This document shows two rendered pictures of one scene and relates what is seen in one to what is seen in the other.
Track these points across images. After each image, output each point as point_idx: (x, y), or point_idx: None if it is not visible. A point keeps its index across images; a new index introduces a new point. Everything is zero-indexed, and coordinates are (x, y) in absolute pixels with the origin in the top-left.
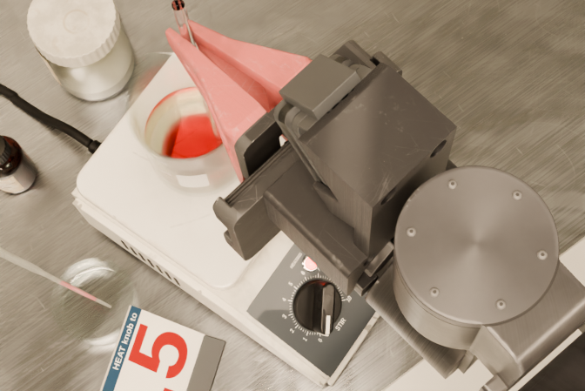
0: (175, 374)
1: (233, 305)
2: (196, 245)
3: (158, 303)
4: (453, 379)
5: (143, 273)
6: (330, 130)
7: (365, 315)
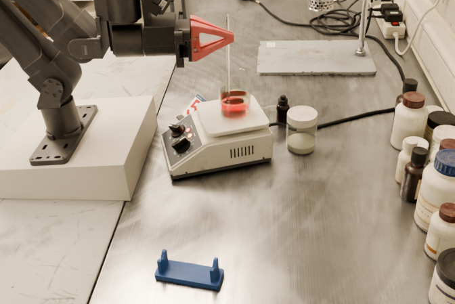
0: None
1: (193, 112)
2: (212, 103)
3: None
4: (128, 128)
5: None
6: None
7: (166, 144)
